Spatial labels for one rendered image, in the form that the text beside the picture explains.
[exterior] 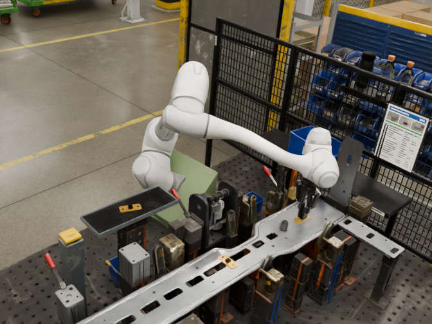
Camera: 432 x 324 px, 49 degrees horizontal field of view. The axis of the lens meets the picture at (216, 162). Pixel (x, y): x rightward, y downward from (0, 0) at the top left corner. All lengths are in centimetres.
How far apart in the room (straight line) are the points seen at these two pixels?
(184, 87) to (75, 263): 79
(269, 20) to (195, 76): 228
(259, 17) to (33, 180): 235
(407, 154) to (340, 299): 76
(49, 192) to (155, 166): 185
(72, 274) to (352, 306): 123
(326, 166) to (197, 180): 90
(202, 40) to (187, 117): 292
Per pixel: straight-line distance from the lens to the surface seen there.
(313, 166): 184
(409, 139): 243
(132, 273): 178
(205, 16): 467
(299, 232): 214
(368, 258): 260
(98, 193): 403
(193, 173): 255
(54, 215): 385
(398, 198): 250
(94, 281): 228
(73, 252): 182
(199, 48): 479
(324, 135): 196
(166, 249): 187
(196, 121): 187
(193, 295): 179
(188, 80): 194
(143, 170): 237
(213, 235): 210
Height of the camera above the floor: 231
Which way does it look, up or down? 31 degrees down
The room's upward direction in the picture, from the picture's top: 5 degrees clockwise
